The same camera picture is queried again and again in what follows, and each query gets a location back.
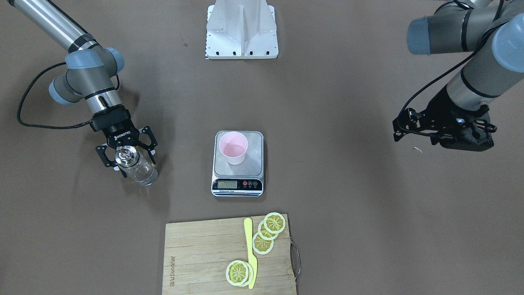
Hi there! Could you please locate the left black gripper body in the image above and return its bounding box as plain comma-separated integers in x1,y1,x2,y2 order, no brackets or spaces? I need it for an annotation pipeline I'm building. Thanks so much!
425,88,495,152

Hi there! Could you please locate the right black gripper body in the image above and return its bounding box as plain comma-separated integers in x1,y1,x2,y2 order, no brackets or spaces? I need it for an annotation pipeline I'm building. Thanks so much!
90,105,136,149

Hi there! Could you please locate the glass sauce bottle metal spout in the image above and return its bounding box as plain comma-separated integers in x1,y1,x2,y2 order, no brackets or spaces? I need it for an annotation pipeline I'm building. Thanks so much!
115,145,158,186

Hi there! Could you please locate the pink plastic cup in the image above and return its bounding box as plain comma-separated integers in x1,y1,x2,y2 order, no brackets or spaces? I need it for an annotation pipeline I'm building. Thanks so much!
219,131,248,166

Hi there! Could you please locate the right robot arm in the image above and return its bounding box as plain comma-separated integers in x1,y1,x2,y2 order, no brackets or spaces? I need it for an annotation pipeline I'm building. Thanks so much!
9,0,158,186

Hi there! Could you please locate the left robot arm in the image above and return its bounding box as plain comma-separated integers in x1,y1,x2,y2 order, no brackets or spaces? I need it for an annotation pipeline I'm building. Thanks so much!
393,0,524,152

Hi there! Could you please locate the digital kitchen scale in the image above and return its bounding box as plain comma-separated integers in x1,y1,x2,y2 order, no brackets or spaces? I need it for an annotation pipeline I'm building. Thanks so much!
211,130,264,197

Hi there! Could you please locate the bamboo cutting board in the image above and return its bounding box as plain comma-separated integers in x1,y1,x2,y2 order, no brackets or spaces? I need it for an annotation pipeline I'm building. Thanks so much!
162,217,300,295

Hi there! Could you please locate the yellow plastic knife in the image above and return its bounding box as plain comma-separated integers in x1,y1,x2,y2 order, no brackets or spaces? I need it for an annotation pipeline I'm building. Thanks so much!
244,217,258,289

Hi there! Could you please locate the lemon slice top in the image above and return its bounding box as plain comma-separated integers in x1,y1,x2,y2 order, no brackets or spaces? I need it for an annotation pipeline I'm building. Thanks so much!
262,212,287,234

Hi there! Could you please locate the lemon slice front bottom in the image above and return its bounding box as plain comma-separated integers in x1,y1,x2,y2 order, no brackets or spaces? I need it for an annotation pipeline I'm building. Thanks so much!
225,260,247,287

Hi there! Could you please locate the lemon slice behind bottom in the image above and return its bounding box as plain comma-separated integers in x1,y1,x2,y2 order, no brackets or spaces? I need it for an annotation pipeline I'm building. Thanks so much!
240,261,254,287

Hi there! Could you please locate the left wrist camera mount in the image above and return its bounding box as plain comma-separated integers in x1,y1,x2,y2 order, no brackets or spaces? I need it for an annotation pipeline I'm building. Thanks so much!
392,108,434,142

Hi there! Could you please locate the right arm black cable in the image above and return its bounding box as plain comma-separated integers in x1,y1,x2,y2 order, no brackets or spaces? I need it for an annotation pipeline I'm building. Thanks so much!
17,61,120,130

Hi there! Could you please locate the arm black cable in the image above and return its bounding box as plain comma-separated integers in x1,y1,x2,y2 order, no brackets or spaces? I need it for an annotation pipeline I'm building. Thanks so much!
395,0,506,136
17,61,120,130

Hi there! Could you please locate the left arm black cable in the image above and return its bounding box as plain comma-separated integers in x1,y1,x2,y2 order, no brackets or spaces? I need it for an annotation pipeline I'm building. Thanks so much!
395,0,506,136

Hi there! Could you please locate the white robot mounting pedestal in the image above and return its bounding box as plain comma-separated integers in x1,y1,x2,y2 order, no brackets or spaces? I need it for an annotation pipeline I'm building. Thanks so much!
205,0,279,59

